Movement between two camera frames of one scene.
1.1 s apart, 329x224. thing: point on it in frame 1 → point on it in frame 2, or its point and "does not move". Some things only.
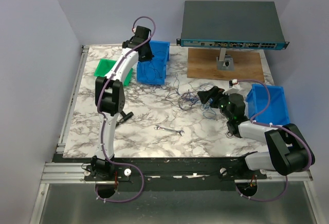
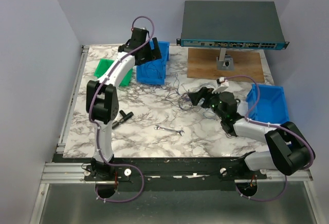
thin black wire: (151, 61) → (159, 70)
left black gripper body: (147, 54) does not move
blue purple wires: (187, 96) does not move
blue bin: (152, 71) does not move
